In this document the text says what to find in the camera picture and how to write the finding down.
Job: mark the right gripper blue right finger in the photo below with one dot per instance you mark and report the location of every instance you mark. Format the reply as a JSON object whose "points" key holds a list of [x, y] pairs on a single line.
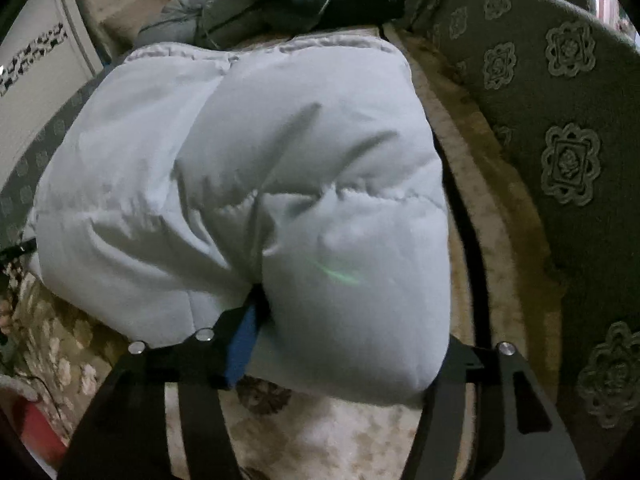
{"points": [[518, 433]]}

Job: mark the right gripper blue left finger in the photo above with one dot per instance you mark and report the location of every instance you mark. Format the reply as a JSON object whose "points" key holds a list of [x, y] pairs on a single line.
{"points": [[158, 415]]}

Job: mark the light blue puffer jacket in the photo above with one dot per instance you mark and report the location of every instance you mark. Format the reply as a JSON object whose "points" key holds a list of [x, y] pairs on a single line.
{"points": [[307, 168]]}

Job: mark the person's hand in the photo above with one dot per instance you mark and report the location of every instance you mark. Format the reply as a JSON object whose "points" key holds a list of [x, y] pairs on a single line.
{"points": [[6, 316]]}

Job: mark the floral patterned bed blanket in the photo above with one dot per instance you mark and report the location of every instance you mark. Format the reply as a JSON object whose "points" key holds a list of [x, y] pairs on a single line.
{"points": [[278, 433]]}

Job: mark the white wardrobe with black pattern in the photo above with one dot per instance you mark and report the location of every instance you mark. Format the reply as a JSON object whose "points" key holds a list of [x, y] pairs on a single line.
{"points": [[46, 56]]}

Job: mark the beige pillow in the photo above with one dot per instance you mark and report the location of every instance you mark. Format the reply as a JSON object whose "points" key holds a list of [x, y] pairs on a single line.
{"points": [[115, 5]]}

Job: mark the grey blue folded quilt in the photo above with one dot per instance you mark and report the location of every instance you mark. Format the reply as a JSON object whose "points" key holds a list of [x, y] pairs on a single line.
{"points": [[223, 25]]}

